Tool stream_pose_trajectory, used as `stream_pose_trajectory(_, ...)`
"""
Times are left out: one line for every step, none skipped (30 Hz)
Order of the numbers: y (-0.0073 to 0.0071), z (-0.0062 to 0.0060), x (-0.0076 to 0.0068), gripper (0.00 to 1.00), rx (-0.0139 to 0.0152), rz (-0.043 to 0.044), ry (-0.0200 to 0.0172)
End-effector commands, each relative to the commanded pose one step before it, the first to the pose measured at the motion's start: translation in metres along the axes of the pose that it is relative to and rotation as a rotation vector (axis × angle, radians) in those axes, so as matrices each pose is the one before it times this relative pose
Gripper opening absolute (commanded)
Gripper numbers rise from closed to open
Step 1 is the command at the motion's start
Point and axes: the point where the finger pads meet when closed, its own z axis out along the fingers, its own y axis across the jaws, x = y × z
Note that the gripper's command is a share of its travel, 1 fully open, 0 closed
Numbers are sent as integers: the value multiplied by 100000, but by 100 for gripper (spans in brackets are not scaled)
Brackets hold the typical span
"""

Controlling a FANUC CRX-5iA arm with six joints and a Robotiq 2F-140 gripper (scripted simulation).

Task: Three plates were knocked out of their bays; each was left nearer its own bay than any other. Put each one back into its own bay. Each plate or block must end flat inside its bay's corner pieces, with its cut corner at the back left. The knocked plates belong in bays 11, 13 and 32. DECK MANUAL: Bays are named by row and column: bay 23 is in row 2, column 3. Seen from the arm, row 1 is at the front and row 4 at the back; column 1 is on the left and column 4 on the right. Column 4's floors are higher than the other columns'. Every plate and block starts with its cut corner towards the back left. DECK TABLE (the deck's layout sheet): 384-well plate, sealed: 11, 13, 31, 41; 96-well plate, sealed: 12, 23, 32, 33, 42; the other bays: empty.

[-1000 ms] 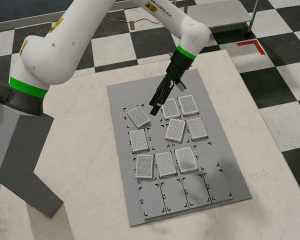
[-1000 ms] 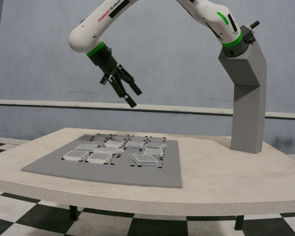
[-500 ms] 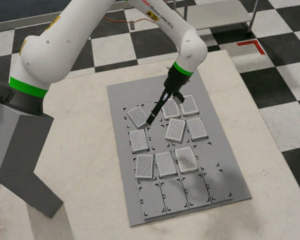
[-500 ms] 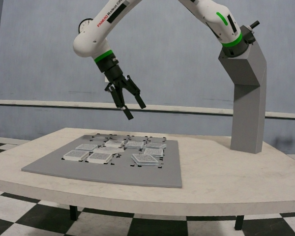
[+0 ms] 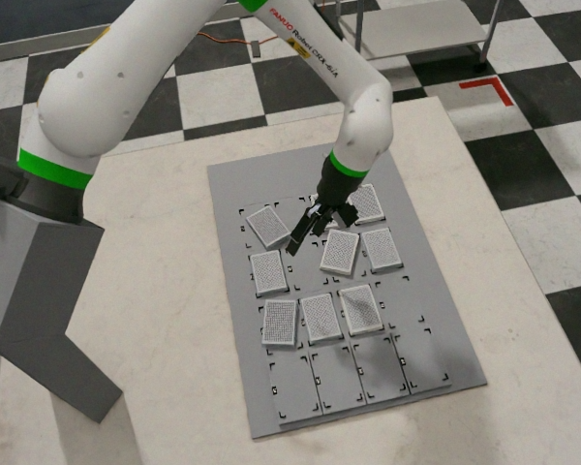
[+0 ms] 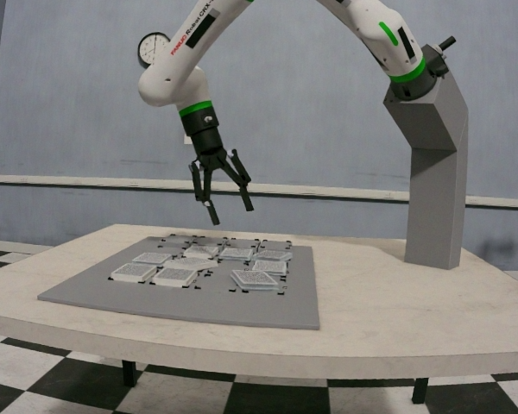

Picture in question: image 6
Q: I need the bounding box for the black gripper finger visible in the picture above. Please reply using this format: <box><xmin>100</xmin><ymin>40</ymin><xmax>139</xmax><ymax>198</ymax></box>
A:
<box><xmin>217</xmin><ymin>149</ymin><xmax>254</xmax><ymax>212</ymax></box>
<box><xmin>188</xmin><ymin>158</ymin><xmax>220</xmax><ymax>226</ymax></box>

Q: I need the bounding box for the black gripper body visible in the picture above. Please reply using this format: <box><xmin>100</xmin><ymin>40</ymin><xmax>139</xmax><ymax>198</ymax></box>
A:
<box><xmin>191</xmin><ymin>128</ymin><xmax>227</xmax><ymax>171</ymax></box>

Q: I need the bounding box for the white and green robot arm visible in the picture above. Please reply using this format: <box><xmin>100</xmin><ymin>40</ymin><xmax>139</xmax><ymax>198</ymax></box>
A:
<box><xmin>138</xmin><ymin>0</ymin><xmax>456</xmax><ymax>137</ymax></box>

